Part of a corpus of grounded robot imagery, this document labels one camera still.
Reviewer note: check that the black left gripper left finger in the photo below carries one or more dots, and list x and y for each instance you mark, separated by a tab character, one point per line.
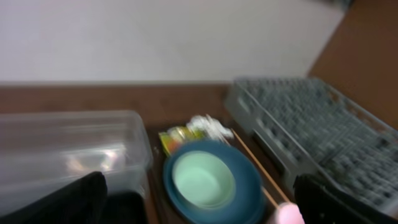
81	201

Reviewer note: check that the clear plastic bin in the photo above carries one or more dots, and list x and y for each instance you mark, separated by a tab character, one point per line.
43	152

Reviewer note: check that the mint green bowl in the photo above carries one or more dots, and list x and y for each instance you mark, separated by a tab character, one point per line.
203	180

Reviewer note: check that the blue plate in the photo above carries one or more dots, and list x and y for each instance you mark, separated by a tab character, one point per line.
248	203

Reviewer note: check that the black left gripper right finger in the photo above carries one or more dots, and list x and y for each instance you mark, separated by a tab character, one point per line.
319	202

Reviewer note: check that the brown serving tray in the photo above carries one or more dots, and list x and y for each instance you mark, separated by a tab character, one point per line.
162	209

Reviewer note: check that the yellow green snack wrapper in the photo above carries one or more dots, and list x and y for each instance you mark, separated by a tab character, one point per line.
175	137

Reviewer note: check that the crumpled white tissue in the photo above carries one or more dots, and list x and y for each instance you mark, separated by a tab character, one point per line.
211	127

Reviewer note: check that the grey dishwasher rack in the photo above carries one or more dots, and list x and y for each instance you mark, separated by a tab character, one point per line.
309	127

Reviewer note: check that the black plastic tray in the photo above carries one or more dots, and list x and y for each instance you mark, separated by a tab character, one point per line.
124	208

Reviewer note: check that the wooden chopstick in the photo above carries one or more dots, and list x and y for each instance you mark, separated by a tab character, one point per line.
263	170
265	192

